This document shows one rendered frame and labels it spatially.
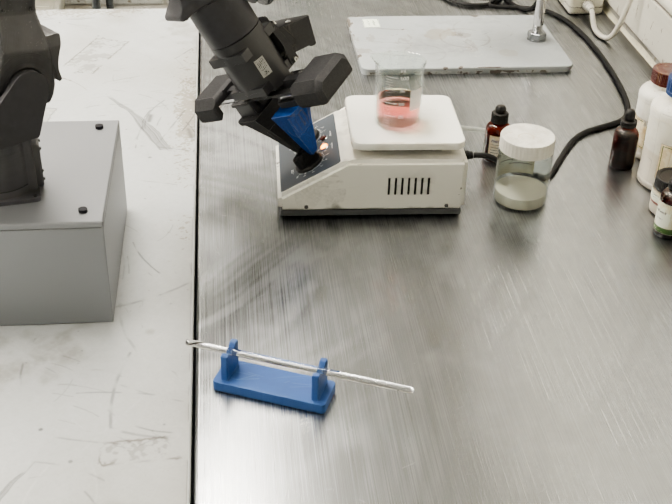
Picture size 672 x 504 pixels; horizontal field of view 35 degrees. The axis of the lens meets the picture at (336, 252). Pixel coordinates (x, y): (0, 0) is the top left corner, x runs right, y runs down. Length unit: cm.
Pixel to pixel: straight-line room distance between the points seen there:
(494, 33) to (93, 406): 94
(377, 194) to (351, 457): 37
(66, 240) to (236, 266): 19
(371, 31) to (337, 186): 52
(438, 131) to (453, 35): 48
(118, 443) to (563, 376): 38
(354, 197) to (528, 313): 23
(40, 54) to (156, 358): 28
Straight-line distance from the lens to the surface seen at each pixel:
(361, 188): 113
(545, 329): 101
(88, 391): 93
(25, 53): 94
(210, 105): 115
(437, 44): 158
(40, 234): 96
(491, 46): 159
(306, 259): 108
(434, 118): 117
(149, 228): 114
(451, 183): 114
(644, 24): 163
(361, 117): 117
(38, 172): 100
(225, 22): 107
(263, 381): 91
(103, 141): 108
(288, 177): 115
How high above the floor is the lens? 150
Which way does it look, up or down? 33 degrees down
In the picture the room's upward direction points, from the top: 2 degrees clockwise
